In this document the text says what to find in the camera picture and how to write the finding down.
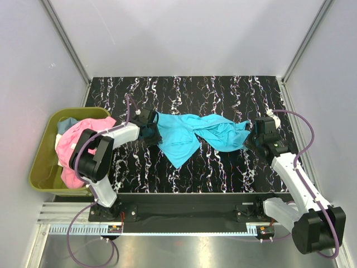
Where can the aluminium corner post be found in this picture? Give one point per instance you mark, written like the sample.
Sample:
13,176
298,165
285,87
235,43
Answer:
59,28
317,21

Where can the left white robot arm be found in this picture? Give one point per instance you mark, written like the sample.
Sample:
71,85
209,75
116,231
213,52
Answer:
92,155

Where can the small circuit board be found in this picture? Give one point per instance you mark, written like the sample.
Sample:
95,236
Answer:
266,230
115,229

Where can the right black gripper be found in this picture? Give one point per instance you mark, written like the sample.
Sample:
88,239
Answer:
247,143

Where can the cyan t shirt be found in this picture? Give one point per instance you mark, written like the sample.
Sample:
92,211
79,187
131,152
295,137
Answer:
180,135

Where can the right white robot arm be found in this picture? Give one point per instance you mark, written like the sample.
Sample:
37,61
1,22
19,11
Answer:
315,225

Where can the left small circuit board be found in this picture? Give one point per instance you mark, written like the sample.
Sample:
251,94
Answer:
115,229

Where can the left aluminium corner post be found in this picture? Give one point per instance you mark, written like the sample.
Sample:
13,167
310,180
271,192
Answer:
59,28

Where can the grey blue t shirt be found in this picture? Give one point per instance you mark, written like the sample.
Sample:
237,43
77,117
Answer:
66,124

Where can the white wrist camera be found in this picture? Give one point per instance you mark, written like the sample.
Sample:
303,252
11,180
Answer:
145,116
267,125

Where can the right small circuit board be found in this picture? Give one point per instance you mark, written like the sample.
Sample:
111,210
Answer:
266,230

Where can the pink t shirt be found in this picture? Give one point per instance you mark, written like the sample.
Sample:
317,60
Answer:
69,140

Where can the white t shirt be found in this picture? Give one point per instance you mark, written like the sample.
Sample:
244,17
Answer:
58,142

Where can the white slotted cable duct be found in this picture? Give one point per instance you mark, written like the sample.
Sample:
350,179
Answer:
81,229

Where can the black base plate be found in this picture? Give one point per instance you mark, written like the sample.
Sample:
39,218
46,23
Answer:
194,213

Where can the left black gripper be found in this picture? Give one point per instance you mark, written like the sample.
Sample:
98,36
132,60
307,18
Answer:
157,139

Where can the olive green plastic bin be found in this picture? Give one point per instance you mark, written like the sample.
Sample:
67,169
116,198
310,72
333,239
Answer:
45,175

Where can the right aluminium corner post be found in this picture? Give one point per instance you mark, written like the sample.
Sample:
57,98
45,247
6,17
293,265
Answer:
317,21

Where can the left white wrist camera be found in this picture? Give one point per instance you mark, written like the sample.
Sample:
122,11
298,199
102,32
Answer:
145,116

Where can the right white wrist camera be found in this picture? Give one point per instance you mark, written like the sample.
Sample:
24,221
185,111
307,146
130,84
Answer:
267,125

